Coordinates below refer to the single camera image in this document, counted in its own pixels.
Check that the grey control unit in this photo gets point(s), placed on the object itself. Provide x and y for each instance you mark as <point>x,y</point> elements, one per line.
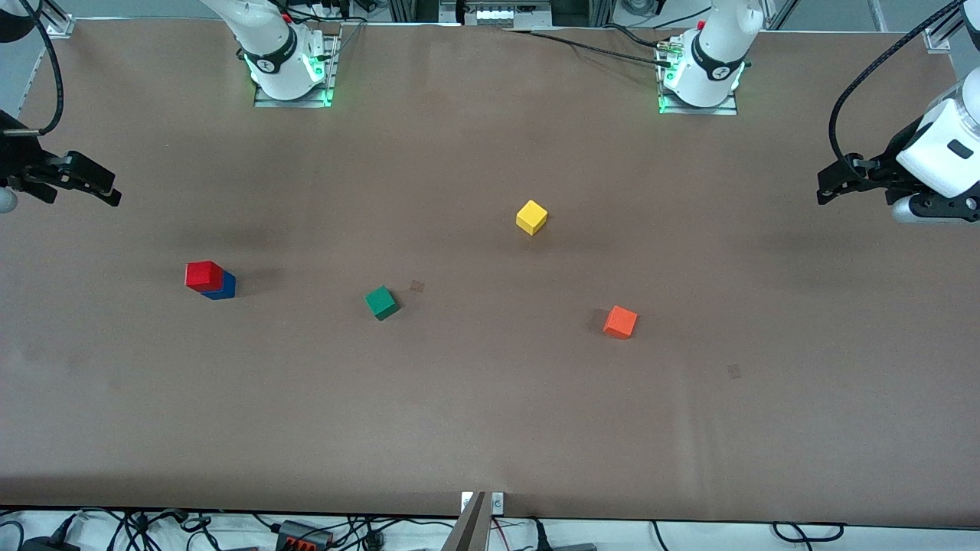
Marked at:
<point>505,11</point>

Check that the black power adapter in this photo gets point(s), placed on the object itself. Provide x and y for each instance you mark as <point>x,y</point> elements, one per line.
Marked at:
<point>50,544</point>

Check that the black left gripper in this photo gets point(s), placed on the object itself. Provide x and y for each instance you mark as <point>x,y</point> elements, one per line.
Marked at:
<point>888,161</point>

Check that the grey camera post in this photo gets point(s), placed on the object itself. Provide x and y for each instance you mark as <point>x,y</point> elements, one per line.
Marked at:
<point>468,528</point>

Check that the yellow wooden block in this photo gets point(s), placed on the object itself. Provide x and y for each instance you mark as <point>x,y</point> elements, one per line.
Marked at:
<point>531,217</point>

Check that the red wooden block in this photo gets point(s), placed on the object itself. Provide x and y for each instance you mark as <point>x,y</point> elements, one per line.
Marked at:
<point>203,274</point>

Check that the aluminium frame profile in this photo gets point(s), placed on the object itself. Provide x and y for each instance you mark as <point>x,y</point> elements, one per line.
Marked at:
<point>63,23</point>
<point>942,34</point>

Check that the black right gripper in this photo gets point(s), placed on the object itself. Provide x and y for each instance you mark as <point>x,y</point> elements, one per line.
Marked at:
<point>17,162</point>

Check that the blue wooden block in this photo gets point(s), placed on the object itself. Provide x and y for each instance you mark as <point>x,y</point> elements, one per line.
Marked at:
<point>226,291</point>

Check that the orange wooden block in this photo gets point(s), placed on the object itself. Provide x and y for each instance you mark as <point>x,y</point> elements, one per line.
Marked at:
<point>620,322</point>

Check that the white table edge bracket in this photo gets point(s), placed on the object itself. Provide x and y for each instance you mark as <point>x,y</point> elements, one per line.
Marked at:
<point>498,503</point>

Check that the aluminium arm base plate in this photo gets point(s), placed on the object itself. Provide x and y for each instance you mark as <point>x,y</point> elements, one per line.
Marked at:
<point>720,110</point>
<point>264,100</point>

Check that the green wooden block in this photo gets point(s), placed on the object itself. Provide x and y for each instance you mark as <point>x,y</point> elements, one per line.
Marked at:
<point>381,303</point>

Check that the black power strip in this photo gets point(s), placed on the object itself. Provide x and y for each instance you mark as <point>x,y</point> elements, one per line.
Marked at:
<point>302,533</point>

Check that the black plug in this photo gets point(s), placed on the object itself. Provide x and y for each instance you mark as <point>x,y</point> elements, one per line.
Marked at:
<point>373,540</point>

